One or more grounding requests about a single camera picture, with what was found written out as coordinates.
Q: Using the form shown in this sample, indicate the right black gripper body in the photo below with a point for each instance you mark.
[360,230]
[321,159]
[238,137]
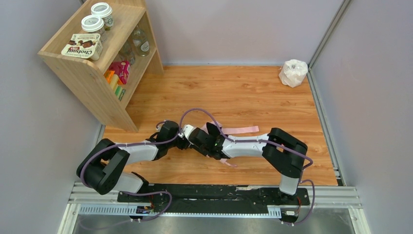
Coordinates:
[200,137]

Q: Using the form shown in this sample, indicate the pink folding umbrella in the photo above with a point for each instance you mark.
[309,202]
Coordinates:
[242,130]

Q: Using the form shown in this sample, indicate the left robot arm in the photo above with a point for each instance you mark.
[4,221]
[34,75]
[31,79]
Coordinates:
[103,168]

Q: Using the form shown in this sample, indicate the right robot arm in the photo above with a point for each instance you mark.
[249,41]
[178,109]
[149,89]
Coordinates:
[283,151]

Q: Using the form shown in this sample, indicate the white crumpled plastic bag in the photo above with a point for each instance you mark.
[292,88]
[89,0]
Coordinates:
[293,72]

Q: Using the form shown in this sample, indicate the pink box on shelf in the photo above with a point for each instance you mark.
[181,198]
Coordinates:
[122,69]

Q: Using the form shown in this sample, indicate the stack of coloured sponges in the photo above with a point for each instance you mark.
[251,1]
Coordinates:
[115,84]

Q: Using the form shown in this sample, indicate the glass jar on shelf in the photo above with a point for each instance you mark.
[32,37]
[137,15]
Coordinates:
[140,41]

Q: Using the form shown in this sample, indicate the wooden shelf unit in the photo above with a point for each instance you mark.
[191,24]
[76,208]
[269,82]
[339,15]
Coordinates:
[85,78]

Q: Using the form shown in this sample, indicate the Chobani yogurt pack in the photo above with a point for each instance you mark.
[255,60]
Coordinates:
[84,46]

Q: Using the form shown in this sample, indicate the white lidded cup front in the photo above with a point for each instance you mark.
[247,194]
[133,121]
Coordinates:
[94,24]

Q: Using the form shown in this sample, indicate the white lidded cup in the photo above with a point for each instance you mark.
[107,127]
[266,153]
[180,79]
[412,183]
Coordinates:
[94,24]
[104,11]

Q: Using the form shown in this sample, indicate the white lidded cup rear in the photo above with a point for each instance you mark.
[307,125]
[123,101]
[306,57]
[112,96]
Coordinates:
[104,11]

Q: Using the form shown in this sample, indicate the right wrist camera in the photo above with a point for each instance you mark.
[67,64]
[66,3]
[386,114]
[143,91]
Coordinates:
[186,131]

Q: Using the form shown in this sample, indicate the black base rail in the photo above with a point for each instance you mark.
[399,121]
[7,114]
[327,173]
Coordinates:
[218,199]

